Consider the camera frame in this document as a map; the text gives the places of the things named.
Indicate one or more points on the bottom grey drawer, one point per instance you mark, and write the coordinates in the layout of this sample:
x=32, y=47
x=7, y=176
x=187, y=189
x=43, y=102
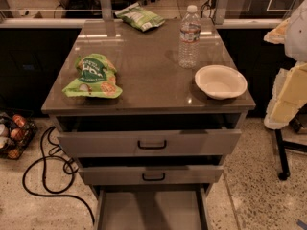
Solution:
x=153, y=210

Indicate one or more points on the green chip bag at back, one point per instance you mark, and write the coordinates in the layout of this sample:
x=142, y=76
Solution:
x=140, y=18

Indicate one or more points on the grey metal post left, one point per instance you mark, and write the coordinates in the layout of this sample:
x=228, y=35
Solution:
x=106, y=10

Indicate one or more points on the top grey drawer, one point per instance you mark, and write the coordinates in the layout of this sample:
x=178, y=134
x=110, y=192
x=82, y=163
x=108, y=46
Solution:
x=150, y=143

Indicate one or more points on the middle grey drawer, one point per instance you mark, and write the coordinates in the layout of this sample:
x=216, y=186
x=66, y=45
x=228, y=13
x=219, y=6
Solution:
x=124, y=175

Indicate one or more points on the green rice chip bag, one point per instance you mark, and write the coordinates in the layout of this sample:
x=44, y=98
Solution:
x=97, y=78

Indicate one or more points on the grey metal post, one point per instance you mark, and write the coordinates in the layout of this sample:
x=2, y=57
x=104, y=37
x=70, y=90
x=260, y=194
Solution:
x=220, y=11
x=106, y=10

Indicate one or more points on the clear plastic water bottle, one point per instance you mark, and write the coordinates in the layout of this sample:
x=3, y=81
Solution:
x=189, y=38

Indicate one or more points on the grey drawer cabinet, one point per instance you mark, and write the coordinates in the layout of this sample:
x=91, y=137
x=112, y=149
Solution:
x=157, y=94

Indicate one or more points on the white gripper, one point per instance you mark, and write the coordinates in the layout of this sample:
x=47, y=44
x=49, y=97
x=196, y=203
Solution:
x=297, y=35

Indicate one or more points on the grey metal post right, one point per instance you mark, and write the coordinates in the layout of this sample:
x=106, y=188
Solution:
x=220, y=11

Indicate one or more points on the black stand leg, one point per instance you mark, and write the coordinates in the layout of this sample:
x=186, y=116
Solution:
x=282, y=146

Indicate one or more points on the white paper bowl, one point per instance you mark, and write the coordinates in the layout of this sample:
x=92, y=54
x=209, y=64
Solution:
x=220, y=82

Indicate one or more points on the grey drawer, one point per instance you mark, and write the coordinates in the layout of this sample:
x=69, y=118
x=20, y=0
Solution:
x=150, y=143
x=153, y=210
x=124, y=175

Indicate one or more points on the black wire basket with items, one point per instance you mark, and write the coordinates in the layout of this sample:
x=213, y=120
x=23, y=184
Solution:
x=17, y=130

